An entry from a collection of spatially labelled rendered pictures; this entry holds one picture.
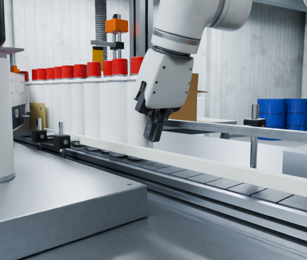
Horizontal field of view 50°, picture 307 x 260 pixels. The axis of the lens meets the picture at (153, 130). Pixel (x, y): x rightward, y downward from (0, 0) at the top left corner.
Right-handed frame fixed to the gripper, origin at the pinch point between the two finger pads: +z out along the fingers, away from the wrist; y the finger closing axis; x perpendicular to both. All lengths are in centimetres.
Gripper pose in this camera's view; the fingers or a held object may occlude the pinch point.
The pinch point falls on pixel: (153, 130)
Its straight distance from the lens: 63.4
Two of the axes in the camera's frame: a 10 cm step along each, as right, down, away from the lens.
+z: -2.3, 9.0, 3.6
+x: 6.3, 4.2, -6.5
